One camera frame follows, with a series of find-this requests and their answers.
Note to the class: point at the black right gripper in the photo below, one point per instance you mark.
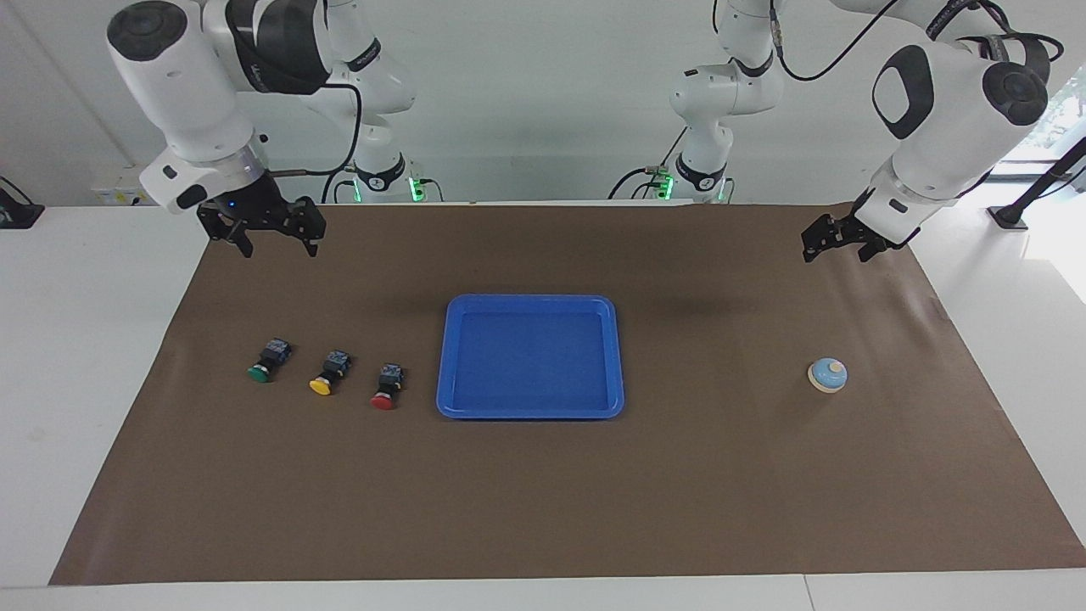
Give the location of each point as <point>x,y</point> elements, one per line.
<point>250,204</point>

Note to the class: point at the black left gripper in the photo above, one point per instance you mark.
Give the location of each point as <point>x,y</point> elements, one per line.
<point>874,225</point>

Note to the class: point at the green push button switch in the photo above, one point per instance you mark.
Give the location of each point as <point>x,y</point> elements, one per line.
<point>269,361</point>

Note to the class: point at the light blue call bell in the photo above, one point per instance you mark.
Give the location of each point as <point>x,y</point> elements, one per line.
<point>825,376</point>

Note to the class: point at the yellow push button switch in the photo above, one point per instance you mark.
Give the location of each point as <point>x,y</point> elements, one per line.
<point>329,373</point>

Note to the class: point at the red push button switch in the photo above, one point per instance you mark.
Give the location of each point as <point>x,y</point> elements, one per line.
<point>386,389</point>

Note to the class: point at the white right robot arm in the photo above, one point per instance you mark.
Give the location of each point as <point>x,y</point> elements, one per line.
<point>187,85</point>

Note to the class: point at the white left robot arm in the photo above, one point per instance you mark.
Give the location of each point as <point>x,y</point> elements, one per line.
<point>933,127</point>

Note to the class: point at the blue plastic tray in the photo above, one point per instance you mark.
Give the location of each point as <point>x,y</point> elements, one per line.
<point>530,361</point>

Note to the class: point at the black metal stand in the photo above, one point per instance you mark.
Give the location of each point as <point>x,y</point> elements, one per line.
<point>1039,182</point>

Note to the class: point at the brown paper table mat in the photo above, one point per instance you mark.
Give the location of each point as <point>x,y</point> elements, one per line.
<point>543,492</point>

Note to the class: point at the yellow white wall label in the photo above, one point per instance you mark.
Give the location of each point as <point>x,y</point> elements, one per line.
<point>123,197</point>

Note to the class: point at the black clamp bracket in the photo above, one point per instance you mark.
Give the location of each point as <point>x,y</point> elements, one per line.
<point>17,212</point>

